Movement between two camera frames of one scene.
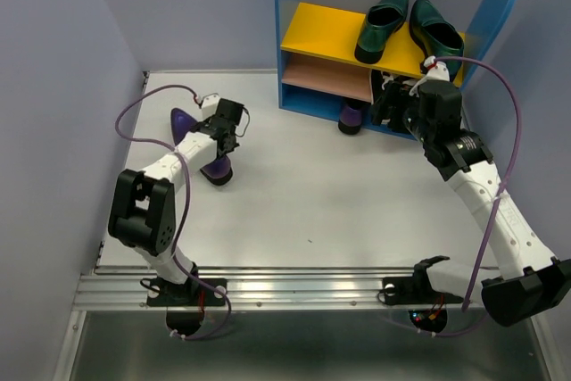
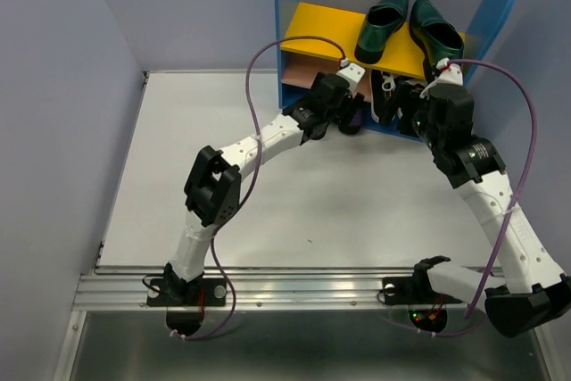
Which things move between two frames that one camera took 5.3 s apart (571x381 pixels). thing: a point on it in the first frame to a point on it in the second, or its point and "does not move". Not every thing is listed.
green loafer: [384, 19] does not move
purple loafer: [219, 170] to [327, 118]
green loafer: [435, 36] does not move
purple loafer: [351, 117] does not move
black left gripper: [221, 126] to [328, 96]
